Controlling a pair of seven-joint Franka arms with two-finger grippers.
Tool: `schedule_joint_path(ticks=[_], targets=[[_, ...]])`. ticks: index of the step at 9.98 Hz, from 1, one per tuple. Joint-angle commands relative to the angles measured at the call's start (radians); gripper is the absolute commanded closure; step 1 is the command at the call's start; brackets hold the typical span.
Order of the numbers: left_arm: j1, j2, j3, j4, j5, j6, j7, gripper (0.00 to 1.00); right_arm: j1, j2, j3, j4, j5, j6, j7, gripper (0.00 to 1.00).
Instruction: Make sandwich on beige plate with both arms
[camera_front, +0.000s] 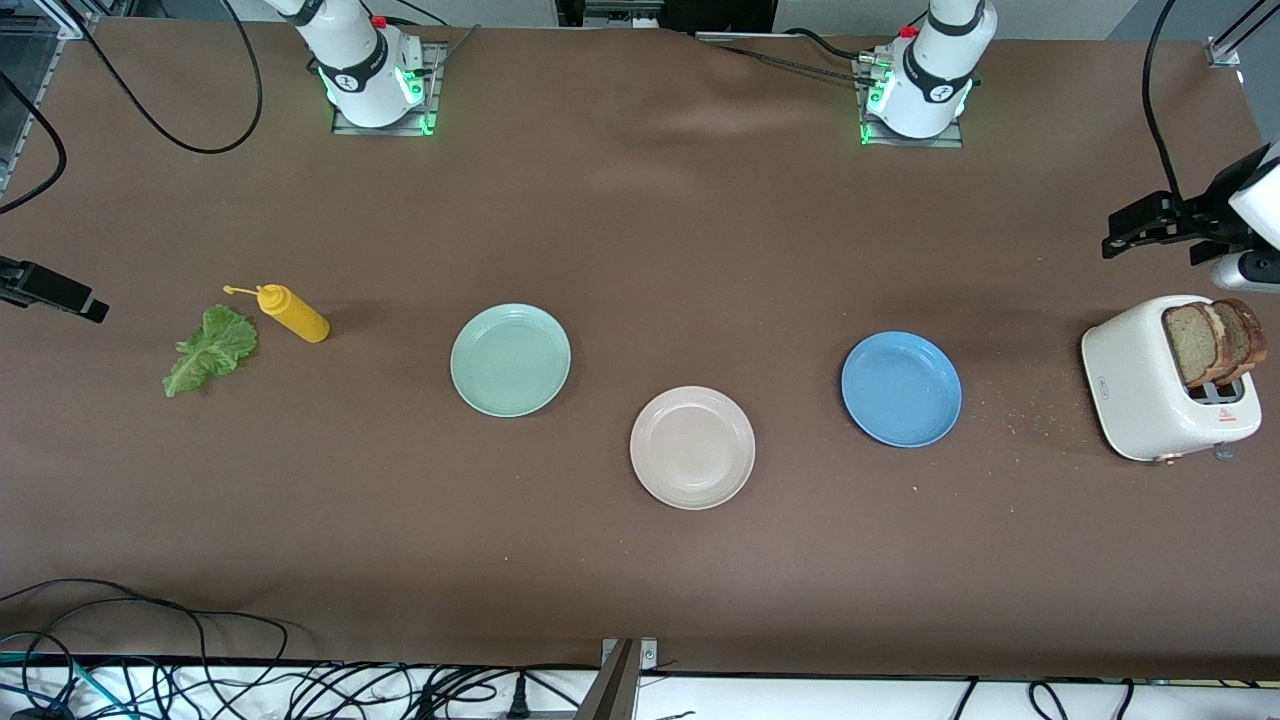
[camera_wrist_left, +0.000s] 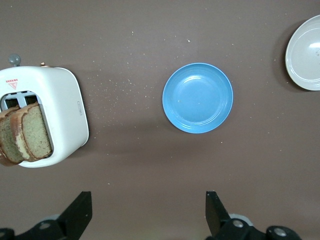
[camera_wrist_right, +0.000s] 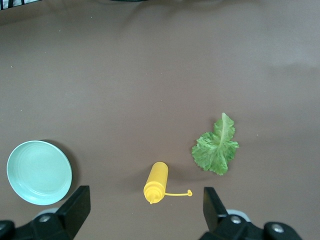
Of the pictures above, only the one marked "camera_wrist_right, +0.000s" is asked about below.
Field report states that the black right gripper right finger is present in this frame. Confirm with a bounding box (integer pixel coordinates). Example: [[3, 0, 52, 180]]
[[199, 186, 305, 240]]

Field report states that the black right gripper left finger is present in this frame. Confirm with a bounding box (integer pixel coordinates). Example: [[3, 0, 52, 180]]
[[0, 185, 91, 240]]

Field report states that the green lettuce leaf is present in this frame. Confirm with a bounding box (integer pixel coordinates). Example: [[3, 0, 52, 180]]
[[191, 112, 240, 176]]

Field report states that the yellow mustard squeeze bottle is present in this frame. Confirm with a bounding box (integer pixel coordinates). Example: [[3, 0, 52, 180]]
[[143, 161, 194, 205]]

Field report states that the pale green plate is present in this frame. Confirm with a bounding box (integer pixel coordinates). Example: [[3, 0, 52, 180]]
[[6, 140, 73, 206]]

